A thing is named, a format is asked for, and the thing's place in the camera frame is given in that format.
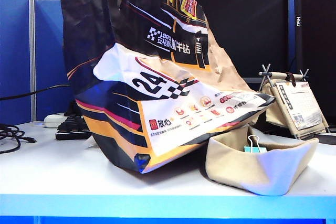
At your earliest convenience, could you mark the black monitor stand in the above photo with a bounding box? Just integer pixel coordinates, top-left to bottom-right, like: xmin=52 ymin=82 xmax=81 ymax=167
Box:
xmin=64 ymin=100 xmax=82 ymax=118

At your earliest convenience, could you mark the thick black cable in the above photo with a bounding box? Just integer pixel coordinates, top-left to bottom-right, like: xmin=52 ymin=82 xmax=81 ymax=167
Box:
xmin=0 ymin=84 xmax=71 ymax=102

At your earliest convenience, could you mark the black mechanical keyboard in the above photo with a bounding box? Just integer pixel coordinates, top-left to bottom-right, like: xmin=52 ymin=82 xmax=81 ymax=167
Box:
xmin=55 ymin=115 xmax=92 ymax=141

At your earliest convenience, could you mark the teal binder clip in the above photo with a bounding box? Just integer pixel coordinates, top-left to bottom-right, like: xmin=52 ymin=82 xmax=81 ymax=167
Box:
xmin=243 ymin=134 xmax=268 ymax=154

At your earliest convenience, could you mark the thin black cable bundle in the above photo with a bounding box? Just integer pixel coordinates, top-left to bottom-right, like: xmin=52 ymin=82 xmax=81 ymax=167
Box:
xmin=0 ymin=124 xmax=37 ymax=155

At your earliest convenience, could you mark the black monitor with white lettering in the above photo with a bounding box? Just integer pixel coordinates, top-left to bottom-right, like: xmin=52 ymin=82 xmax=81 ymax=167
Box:
xmin=293 ymin=0 xmax=336 ymax=130

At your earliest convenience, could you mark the blue office partition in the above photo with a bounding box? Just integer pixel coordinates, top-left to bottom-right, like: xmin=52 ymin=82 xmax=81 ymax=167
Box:
xmin=0 ymin=0 xmax=76 ymax=126

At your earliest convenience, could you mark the large black monitor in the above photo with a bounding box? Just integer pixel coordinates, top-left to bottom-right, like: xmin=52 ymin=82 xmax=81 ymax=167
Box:
xmin=178 ymin=0 xmax=289 ymax=84

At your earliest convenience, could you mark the printed brown paper bag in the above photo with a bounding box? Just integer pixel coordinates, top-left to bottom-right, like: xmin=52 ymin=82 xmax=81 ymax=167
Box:
xmin=58 ymin=0 xmax=276 ymax=174

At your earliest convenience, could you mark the white rounded device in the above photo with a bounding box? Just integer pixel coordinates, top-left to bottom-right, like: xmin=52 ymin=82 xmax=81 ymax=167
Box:
xmin=44 ymin=113 xmax=66 ymax=129

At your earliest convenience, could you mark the white printed calendar card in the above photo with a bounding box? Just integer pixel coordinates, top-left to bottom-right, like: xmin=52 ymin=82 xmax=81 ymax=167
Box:
xmin=275 ymin=82 xmax=323 ymax=131

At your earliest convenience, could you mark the desk calendar on stand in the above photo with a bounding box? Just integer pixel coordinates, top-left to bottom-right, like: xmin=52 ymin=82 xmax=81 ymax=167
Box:
xmin=258 ymin=64 xmax=330 ymax=141

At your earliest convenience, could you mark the beige fabric basket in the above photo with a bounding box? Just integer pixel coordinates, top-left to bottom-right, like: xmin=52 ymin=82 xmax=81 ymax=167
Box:
xmin=205 ymin=125 xmax=320 ymax=196

